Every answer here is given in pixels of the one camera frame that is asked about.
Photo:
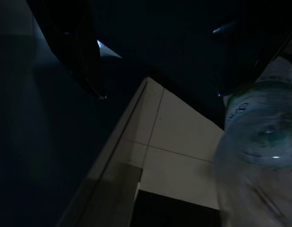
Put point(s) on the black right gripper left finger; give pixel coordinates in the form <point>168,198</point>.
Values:
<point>79,47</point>

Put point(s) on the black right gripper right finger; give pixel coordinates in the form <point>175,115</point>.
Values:
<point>238,66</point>

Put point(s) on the teal capped water bottle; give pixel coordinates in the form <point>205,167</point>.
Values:
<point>261,132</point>

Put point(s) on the silver grey fridge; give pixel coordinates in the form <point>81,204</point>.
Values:
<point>23,118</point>

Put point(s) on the black floor mat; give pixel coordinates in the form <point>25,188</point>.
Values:
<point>172,47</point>

